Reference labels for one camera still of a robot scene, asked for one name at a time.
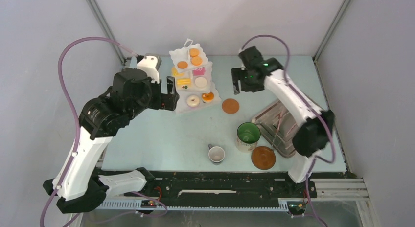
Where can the small wooden coaster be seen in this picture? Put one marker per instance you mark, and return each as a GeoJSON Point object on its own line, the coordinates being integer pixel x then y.
{"type": "Point", "coordinates": [230, 106]}

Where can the large wooden coaster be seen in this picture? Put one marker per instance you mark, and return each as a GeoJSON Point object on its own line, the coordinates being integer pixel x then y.
{"type": "Point", "coordinates": [263, 157]}

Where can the round biscuit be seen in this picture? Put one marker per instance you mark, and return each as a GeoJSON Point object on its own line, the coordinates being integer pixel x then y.
{"type": "Point", "coordinates": [193, 52]}
{"type": "Point", "coordinates": [182, 64]}
{"type": "Point", "coordinates": [196, 60]}

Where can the orange glazed donut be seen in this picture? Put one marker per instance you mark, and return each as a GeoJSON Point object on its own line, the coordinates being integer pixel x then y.
{"type": "Point", "coordinates": [207, 97]}

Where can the yellow layered cake slice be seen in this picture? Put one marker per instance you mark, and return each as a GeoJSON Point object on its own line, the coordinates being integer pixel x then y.
{"type": "Point", "coordinates": [183, 83]}

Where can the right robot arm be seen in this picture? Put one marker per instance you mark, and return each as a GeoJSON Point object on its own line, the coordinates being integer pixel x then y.
{"type": "Point", "coordinates": [315, 124]}

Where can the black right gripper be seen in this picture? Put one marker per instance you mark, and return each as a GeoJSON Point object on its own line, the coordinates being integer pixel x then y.
{"type": "Point", "coordinates": [238, 74]}

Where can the white three-tier dessert stand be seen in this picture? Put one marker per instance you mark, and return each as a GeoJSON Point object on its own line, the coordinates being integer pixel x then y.
{"type": "Point", "coordinates": [182, 54]}

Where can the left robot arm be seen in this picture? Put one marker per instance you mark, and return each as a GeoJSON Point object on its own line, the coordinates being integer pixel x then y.
{"type": "Point", "coordinates": [78, 188]}

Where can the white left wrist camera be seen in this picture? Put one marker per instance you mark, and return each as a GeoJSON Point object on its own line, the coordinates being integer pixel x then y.
{"type": "Point", "coordinates": [150, 64]}

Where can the small white grey cup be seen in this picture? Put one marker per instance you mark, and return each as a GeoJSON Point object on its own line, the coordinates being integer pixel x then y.
{"type": "Point", "coordinates": [216, 154]}

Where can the stainless steel tray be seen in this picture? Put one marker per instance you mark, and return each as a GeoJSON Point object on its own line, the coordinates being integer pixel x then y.
{"type": "Point", "coordinates": [266, 119]}

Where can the white glazed donut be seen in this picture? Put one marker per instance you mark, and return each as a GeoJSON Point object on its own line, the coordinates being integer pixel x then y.
{"type": "Point", "coordinates": [193, 101]}

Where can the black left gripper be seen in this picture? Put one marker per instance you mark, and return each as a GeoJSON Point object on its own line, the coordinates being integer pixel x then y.
{"type": "Point", "coordinates": [164, 101]}

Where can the pink-tipped metal tongs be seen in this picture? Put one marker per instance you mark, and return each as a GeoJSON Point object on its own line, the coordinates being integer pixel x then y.
{"type": "Point", "coordinates": [285, 127]}

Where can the white round cream cake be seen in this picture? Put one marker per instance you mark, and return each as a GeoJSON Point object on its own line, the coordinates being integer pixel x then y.
{"type": "Point", "coordinates": [200, 82]}

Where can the yellow swirl roll cake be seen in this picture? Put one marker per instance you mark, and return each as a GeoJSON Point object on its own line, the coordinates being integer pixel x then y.
{"type": "Point", "coordinates": [176, 74]}

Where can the large floral green-inside mug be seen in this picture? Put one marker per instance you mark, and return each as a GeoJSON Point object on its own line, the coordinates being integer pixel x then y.
{"type": "Point", "coordinates": [247, 136]}

